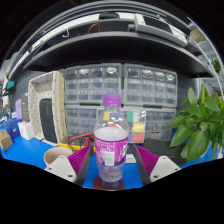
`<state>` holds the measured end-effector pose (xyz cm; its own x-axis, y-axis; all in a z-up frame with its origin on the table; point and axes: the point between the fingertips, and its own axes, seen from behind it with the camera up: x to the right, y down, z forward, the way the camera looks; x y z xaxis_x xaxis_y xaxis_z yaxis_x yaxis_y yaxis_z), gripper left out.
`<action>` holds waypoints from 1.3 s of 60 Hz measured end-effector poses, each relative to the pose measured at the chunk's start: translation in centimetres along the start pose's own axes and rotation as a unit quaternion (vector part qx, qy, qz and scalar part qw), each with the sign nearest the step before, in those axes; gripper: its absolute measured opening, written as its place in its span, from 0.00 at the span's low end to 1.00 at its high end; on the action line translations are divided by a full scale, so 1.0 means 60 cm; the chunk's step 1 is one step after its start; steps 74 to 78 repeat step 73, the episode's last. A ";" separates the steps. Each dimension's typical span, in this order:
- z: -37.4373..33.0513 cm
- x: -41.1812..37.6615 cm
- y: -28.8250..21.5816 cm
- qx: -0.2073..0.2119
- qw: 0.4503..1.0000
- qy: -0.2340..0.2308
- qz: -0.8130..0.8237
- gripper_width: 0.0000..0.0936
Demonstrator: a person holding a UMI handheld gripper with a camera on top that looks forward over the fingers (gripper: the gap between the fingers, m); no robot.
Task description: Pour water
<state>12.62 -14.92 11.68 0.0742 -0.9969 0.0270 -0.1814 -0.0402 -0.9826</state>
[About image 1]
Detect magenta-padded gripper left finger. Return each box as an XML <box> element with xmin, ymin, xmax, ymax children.
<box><xmin>44</xmin><ymin>144</ymin><xmax>97</xmax><ymax>188</ymax></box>

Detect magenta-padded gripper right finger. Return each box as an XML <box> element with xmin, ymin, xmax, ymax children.
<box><xmin>125</xmin><ymin>143</ymin><xmax>182</xmax><ymax>187</ymax></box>

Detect clear purple-capped drink bottle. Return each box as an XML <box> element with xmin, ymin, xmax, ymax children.
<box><xmin>93</xmin><ymin>93</ymin><xmax>130</xmax><ymax>191</ymax></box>

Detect black flat case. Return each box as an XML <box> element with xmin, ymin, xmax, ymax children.
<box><xmin>142</xmin><ymin>137</ymin><xmax>188</xmax><ymax>168</ymax></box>

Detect black box with white label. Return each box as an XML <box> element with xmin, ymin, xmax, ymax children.
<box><xmin>124</xmin><ymin>143</ymin><xmax>138</xmax><ymax>165</ymax></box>

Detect clear organizer with coloured parts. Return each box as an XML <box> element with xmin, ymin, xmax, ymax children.
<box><xmin>99</xmin><ymin>109</ymin><xmax>147</xmax><ymax>145</ymax></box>

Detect black rectangular speaker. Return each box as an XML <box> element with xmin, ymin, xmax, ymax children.
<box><xmin>38</xmin><ymin>97</ymin><xmax>60</xmax><ymax>145</ymax></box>

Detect green leafy plant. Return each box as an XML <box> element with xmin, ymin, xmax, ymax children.
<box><xmin>167</xmin><ymin>83</ymin><xmax>224</xmax><ymax>164</ymax></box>

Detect blue carton box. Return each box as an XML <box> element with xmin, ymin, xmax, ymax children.
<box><xmin>2</xmin><ymin>117</ymin><xmax>21</xmax><ymax>140</ymax></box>

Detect brown cardboard box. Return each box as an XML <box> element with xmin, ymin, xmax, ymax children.
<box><xmin>0</xmin><ymin>128</ymin><xmax>14</xmax><ymax>153</ymax></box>

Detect dark grey upright box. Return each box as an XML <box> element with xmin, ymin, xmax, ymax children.
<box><xmin>20</xmin><ymin>92</ymin><xmax>31</xmax><ymax>123</ymax></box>

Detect purple plastic bag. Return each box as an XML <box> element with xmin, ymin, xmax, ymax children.
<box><xmin>14</xmin><ymin>98</ymin><xmax>23</xmax><ymax>121</ymax></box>

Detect beige dotted open box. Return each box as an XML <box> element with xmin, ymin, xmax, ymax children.
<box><xmin>27</xmin><ymin>70</ymin><xmax>69</xmax><ymax>147</ymax></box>

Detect dark overhead shelf unit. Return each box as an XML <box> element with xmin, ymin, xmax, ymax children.
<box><xmin>6</xmin><ymin>0</ymin><xmax>215</xmax><ymax>80</ymax></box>

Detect yellow multimeter with cables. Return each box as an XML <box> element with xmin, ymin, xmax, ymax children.
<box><xmin>58</xmin><ymin>132</ymin><xmax>96</xmax><ymax>153</ymax></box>

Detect white wire shelf rack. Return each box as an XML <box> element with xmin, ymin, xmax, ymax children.
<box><xmin>185</xmin><ymin>15</ymin><xmax>224</xmax><ymax>98</ymax></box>

